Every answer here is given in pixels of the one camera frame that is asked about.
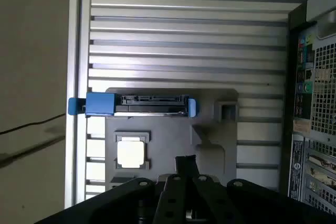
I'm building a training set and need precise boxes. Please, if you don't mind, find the grey parts rack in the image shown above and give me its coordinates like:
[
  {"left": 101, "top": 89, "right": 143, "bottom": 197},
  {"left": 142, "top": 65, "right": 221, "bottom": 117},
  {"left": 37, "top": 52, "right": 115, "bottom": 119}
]
[{"left": 104, "top": 87, "right": 240, "bottom": 201}]

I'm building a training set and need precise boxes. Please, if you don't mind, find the black PC case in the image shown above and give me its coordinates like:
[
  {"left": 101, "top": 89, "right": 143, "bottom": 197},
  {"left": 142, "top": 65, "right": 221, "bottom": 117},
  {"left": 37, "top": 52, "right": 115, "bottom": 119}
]
[{"left": 279, "top": 0, "right": 336, "bottom": 209}]

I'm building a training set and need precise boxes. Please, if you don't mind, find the black floor cable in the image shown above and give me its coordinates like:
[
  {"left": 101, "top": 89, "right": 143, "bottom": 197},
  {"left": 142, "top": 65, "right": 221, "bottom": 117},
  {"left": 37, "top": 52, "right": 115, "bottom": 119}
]
[{"left": 0, "top": 113, "right": 66, "bottom": 134}]

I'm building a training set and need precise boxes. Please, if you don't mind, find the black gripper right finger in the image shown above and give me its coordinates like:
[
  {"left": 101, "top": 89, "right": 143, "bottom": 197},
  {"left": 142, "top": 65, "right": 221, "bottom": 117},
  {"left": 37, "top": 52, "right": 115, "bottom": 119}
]
[{"left": 185, "top": 154, "right": 336, "bottom": 224}]

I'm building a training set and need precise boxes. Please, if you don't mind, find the hard disk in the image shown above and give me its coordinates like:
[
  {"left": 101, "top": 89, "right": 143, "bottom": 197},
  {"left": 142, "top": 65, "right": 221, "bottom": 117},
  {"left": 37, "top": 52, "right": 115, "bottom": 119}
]
[{"left": 67, "top": 92, "right": 202, "bottom": 119}]

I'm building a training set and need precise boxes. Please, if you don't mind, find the silver CPU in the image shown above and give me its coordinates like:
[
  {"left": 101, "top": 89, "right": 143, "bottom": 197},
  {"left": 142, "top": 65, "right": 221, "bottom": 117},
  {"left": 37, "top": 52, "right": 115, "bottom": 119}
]
[{"left": 117, "top": 140, "right": 145, "bottom": 169}]

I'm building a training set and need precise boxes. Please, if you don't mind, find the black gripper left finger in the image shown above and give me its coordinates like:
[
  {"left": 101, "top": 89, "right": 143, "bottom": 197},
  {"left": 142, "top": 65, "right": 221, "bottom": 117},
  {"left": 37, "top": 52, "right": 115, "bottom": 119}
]
[{"left": 34, "top": 156, "right": 187, "bottom": 224}]

